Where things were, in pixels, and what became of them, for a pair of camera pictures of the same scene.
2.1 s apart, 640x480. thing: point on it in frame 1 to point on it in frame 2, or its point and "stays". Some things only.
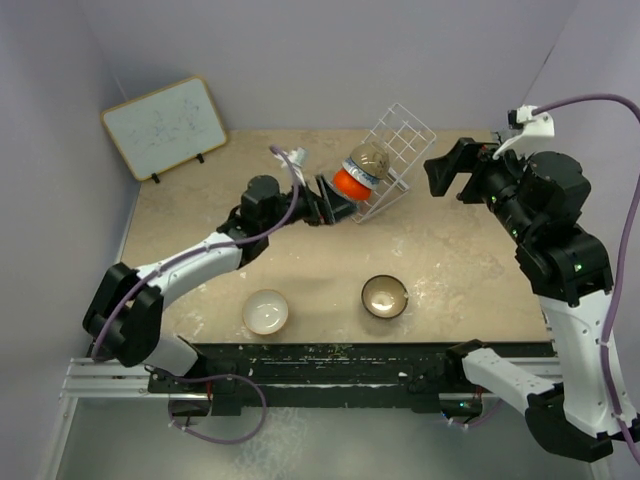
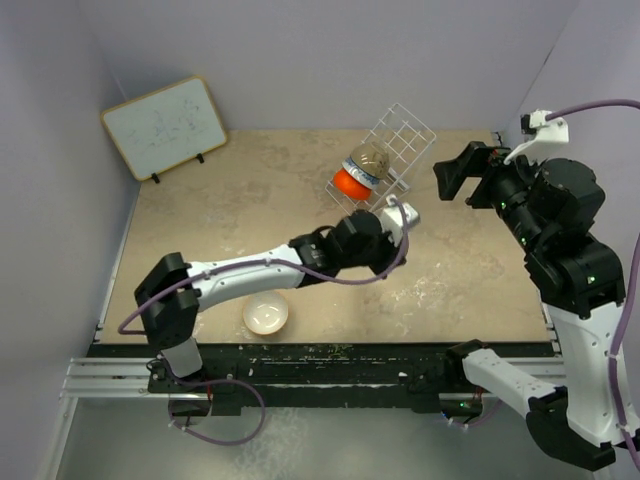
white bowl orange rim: [265, 311] stays
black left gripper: [327, 207] to [392, 254]
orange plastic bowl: [350, 187] stays
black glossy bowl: [372, 158] stays
